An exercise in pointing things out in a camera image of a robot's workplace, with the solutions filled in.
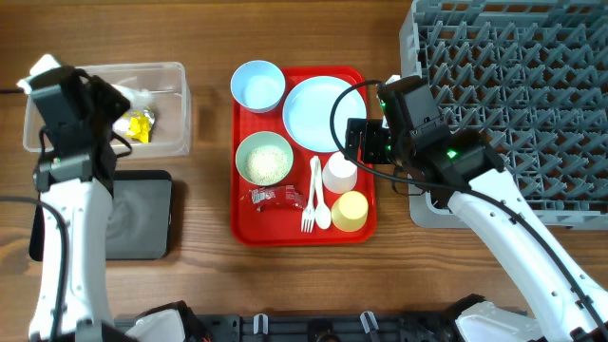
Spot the red snack wrapper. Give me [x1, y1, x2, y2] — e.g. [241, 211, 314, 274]
[248, 185, 307, 212]

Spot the right black cable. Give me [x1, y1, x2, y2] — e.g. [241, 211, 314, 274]
[329, 79, 608, 329]

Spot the grey dishwasher rack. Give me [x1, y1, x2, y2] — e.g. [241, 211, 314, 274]
[399, 0, 607, 230]

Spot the white plastic spoon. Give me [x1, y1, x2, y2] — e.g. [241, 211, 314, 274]
[313, 156, 332, 230]

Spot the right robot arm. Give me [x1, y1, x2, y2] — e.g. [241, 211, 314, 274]
[338, 76, 607, 341]

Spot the white plastic fork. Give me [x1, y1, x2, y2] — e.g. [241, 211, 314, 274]
[301, 156, 318, 233]

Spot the green bowl with rice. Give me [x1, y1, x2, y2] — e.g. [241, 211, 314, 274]
[235, 131, 295, 186]

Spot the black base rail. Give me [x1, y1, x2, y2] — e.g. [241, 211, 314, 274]
[107, 311, 529, 342]

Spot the black waste tray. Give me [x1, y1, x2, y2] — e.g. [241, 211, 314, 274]
[41, 170, 173, 263]

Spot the yellow upturned cup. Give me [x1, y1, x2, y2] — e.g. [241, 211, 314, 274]
[331, 191, 369, 233]

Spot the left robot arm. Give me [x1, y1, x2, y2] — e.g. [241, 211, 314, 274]
[27, 66, 130, 341]

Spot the yellow foil wrapper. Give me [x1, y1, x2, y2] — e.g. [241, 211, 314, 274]
[113, 106, 156, 144]

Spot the white tissue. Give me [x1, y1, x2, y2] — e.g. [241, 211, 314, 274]
[112, 85, 154, 110]

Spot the clear plastic bin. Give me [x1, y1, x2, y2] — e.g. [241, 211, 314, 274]
[22, 61, 193, 161]

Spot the light blue plate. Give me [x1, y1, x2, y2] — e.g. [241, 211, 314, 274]
[282, 76, 367, 153]

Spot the white upturned cup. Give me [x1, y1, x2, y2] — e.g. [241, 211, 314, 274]
[322, 152, 357, 194]

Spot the left black cable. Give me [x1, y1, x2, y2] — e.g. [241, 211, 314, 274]
[0, 87, 70, 342]

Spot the black cable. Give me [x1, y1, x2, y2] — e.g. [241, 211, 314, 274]
[0, 87, 70, 342]
[329, 79, 608, 329]

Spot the light blue bowl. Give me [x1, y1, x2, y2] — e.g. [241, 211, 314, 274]
[230, 60, 286, 114]

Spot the red serving tray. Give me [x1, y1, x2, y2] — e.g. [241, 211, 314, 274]
[231, 66, 377, 247]

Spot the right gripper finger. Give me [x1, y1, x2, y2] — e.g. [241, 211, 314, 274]
[345, 118, 367, 162]
[361, 120, 391, 164]

